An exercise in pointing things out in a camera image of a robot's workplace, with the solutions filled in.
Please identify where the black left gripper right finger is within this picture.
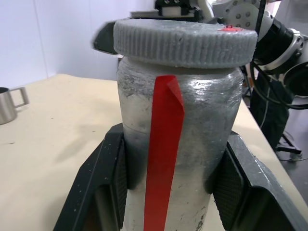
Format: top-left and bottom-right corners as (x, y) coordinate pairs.
(206, 131), (308, 231)

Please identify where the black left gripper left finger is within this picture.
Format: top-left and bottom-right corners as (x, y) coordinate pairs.
(53, 124), (128, 231)

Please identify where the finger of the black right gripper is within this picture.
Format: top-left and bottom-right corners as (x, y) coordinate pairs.
(92, 21), (116, 55)

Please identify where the grey ribbed jar lid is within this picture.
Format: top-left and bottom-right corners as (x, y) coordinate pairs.
(113, 18), (258, 69)

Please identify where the grey translucent plastic jar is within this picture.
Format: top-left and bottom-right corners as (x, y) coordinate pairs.
(116, 57), (243, 231)

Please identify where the black stand base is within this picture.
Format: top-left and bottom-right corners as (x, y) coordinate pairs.
(276, 131), (303, 155)

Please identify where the red tape strip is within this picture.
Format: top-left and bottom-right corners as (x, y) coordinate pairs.
(142, 75), (185, 231)

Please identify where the small metal cup with handle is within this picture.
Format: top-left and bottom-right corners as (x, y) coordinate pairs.
(0, 86), (30, 125)

